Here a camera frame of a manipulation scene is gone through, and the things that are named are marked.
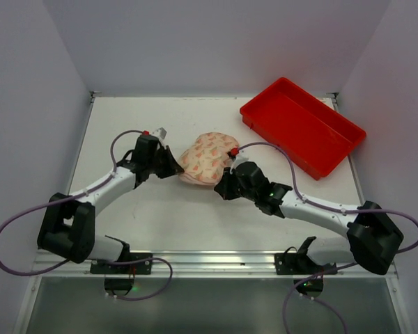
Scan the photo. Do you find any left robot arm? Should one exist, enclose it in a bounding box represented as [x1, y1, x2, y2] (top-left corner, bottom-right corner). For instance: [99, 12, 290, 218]
[37, 134, 184, 273]

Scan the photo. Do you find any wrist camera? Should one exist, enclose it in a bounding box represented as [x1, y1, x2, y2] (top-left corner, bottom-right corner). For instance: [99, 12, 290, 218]
[230, 153, 249, 170]
[152, 127, 167, 140]

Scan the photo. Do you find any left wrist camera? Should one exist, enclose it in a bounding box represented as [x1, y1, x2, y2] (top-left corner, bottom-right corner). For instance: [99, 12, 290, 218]
[152, 127, 167, 140]

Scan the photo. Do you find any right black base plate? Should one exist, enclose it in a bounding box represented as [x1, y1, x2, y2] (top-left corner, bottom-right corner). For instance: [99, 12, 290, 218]
[274, 247, 338, 276]

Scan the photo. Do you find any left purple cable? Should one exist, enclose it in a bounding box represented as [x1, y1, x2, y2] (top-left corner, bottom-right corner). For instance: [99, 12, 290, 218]
[0, 129, 173, 301]

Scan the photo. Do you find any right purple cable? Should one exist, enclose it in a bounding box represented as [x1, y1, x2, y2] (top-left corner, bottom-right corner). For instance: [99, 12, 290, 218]
[229, 141, 418, 334]

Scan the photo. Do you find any aluminium front rail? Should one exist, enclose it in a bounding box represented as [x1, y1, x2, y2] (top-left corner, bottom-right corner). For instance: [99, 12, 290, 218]
[32, 250, 396, 279]

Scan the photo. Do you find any purple cable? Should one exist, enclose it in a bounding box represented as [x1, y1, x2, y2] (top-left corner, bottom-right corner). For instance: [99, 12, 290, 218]
[229, 141, 418, 334]
[0, 129, 173, 301]

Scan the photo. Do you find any red plastic tray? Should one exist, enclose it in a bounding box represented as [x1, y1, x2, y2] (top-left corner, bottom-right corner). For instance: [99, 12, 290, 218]
[240, 77, 366, 180]

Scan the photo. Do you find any floral fabric laundry bag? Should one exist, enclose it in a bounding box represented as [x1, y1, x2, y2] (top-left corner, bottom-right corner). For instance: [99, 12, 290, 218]
[178, 132, 240, 186]

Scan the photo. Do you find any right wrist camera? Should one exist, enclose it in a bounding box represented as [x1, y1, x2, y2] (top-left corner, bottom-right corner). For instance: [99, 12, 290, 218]
[230, 153, 249, 170]

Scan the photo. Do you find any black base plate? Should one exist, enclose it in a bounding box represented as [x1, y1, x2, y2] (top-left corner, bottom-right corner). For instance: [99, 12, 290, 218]
[274, 247, 338, 276]
[90, 252, 153, 275]

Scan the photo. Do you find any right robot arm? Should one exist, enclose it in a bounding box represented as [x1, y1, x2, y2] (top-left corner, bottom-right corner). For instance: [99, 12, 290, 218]
[214, 161, 403, 275]

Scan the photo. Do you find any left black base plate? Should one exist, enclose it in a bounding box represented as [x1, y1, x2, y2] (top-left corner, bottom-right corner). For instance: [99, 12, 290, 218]
[90, 252, 153, 275]

